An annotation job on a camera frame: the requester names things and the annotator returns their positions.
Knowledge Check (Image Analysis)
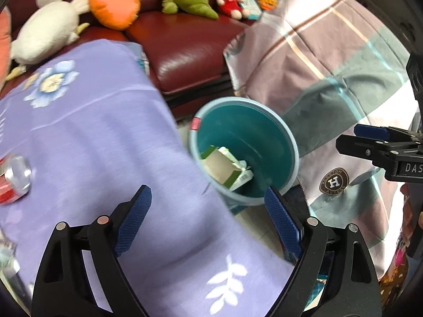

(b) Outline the orange carrot plush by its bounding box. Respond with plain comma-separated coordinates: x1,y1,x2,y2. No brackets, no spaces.
89,0,142,30

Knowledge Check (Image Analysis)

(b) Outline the blue trash bin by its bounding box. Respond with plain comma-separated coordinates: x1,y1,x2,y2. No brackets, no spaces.
189,96,301,207

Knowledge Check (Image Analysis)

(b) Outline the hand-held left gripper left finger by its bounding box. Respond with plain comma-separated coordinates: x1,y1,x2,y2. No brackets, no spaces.
31,185,153,317

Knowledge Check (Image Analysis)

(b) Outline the red soda can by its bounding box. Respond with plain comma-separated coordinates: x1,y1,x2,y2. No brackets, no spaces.
0,155,33,204

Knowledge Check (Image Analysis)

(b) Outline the white duck plush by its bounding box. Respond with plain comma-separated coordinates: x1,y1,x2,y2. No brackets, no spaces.
5,0,91,81

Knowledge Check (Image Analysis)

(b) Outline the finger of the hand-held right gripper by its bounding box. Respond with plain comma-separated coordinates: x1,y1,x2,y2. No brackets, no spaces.
335,134,399,170
353,124,412,143

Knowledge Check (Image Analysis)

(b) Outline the dark red leather sofa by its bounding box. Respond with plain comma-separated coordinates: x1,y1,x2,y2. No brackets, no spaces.
7,0,281,121

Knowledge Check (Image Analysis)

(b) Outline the clear plastic bag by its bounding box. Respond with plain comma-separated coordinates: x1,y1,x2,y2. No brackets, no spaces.
0,231,24,291

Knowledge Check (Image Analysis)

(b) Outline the colourful floral cloth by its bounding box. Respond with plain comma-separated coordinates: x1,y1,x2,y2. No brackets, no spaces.
378,228,413,304

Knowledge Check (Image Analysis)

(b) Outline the green white carton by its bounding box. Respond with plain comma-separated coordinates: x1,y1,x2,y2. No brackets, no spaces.
200,145,254,192

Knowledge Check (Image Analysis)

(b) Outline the person's right hand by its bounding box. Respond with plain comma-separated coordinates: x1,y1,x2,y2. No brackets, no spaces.
400,183,423,235

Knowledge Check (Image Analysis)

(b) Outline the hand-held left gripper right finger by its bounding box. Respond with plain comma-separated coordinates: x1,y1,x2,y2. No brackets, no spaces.
264,186,382,317

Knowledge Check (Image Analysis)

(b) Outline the colourful picture book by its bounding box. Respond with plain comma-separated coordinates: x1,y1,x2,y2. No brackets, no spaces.
236,0,263,20

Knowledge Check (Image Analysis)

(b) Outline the purple floral blanket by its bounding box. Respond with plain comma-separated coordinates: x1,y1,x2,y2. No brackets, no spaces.
0,39,298,317

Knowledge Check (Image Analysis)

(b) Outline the pink grey plaid blanket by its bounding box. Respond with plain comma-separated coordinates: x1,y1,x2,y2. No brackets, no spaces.
223,0,420,281

